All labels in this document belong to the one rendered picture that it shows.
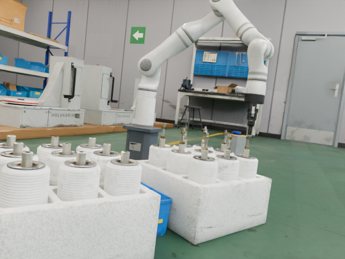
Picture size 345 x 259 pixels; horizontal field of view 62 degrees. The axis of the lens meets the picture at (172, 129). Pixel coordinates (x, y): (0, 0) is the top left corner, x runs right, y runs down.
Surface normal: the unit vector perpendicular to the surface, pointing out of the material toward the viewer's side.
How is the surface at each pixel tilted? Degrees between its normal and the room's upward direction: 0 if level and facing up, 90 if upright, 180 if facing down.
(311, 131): 90
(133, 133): 93
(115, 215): 90
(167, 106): 90
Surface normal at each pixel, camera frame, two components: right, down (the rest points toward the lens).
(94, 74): -0.38, 0.04
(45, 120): 0.92, 0.14
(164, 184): -0.77, -0.04
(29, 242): 0.59, 0.13
